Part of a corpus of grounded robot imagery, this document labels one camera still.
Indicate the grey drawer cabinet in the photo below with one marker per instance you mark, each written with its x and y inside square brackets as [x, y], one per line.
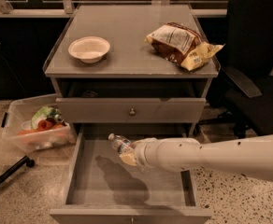
[131, 68]

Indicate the clear plastic storage bin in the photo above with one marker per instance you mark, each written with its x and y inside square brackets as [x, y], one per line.
[19, 117]

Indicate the green packet in bin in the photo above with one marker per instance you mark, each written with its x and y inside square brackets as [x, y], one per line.
[46, 112]

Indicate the clear plastic water bottle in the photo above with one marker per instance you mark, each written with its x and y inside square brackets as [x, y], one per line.
[120, 143]

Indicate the closed grey drawer with knob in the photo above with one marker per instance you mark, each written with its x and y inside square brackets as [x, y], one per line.
[131, 110]

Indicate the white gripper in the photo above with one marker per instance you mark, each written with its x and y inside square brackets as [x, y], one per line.
[141, 154]

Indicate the white paper bowl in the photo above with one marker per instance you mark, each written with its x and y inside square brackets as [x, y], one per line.
[89, 49]

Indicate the black office chair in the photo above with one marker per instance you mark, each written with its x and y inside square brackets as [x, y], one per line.
[244, 86]

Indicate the open grey drawer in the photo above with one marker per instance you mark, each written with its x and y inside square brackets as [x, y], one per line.
[103, 190]

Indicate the yellow chip bag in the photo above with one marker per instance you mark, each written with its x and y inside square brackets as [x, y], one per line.
[198, 56]

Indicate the black chair leg with caster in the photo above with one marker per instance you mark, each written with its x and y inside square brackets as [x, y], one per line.
[25, 160]

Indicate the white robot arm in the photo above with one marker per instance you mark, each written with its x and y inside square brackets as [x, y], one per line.
[251, 157]

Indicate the orange items in bin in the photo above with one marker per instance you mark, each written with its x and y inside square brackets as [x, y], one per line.
[42, 126]

